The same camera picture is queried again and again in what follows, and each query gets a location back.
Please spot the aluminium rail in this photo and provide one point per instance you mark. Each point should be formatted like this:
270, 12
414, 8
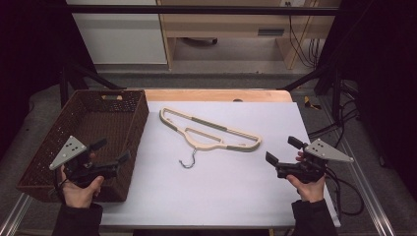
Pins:
367, 190
14, 216

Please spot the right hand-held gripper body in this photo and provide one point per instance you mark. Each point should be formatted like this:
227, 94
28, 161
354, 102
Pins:
323, 151

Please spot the yellow and black tool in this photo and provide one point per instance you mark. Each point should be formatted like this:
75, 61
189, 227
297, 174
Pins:
310, 103

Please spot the wooden desk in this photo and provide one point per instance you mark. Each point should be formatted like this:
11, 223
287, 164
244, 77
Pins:
226, 23

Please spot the beige clothes hanger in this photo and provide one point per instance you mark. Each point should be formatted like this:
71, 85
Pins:
209, 124

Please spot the person's left hand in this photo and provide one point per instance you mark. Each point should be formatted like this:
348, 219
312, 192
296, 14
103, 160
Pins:
80, 195

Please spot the white cabinet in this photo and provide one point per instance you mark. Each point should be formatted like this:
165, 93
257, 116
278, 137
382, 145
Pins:
121, 39

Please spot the black horizontal frame bar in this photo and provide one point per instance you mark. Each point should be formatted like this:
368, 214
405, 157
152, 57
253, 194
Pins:
196, 10

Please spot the black curtain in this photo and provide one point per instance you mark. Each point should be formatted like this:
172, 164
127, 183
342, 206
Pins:
387, 82
29, 49

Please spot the black metal stand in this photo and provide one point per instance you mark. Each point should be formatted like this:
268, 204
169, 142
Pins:
70, 78
327, 78

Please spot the brown woven basket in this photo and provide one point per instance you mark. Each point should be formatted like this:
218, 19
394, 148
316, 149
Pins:
98, 121

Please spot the white board mat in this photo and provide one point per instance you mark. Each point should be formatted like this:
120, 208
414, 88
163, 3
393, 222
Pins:
213, 193

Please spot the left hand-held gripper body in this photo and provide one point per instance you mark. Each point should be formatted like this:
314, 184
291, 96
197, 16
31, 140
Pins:
70, 151

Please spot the person's right hand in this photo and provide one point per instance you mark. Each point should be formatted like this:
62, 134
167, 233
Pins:
309, 191

